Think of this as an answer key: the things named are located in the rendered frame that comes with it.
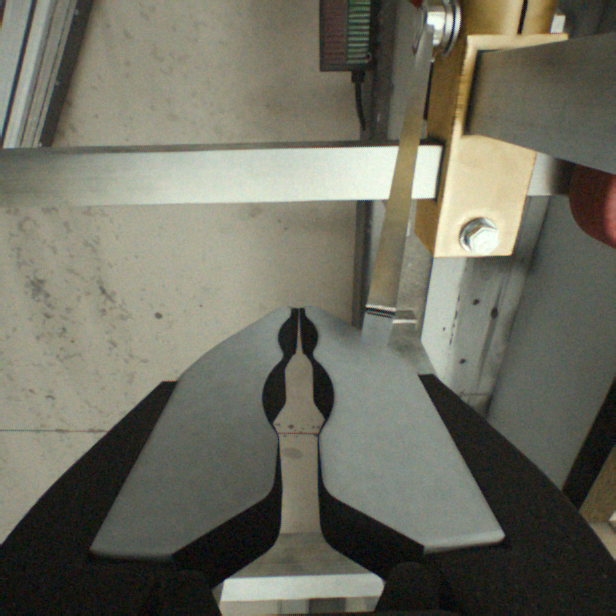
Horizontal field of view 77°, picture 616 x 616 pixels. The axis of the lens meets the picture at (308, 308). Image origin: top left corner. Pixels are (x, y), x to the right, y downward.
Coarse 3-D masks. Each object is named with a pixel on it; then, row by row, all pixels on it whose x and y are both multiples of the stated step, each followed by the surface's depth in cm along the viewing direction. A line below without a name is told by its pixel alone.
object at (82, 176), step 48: (192, 144) 24; (240, 144) 24; (288, 144) 23; (336, 144) 23; (384, 144) 23; (432, 144) 22; (0, 192) 23; (48, 192) 23; (96, 192) 23; (144, 192) 23; (192, 192) 23; (240, 192) 23; (288, 192) 23; (336, 192) 23; (384, 192) 23; (432, 192) 23; (528, 192) 23
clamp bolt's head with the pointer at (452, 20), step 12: (420, 0) 24; (456, 0) 19; (420, 12) 20; (456, 12) 19; (420, 24) 20; (456, 24) 19; (420, 36) 20; (444, 36) 20; (456, 36) 20; (444, 48) 20
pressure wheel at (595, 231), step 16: (576, 176) 21; (592, 176) 20; (608, 176) 19; (576, 192) 21; (592, 192) 20; (608, 192) 19; (576, 208) 22; (592, 208) 20; (608, 208) 19; (592, 224) 21; (608, 224) 20; (608, 240) 21
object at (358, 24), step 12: (348, 0) 31; (360, 0) 31; (348, 12) 32; (360, 12) 32; (348, 24) 32; (360, 24) 32; (348, 36) 32; (360, 36) 32; (348, 48) 33; (360, 48) 33; (348, 60) 33; (360, 60) 33
